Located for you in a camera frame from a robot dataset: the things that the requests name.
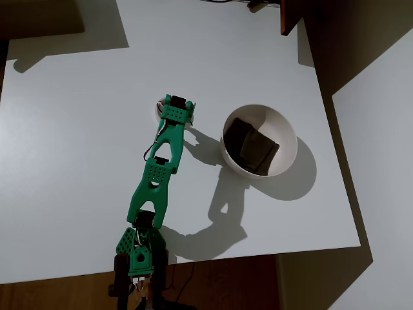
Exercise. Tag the white masking tape roll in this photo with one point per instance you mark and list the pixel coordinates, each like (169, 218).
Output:
(157, 111)

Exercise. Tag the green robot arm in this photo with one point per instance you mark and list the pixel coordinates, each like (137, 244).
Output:
(155, 190)

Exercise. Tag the dark folded cloth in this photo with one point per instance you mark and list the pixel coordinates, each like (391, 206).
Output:
(251, 145)

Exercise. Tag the white round bowl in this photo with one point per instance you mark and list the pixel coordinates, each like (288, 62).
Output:
(280, 129)

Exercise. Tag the reddish brown wooden board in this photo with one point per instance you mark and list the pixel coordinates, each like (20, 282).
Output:
(287, 16)

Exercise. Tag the black table clamp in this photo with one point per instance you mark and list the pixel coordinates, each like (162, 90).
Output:
(164, 264)
(120, 268)

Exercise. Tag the dark rectangular box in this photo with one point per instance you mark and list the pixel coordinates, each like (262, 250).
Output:
(38, 16)

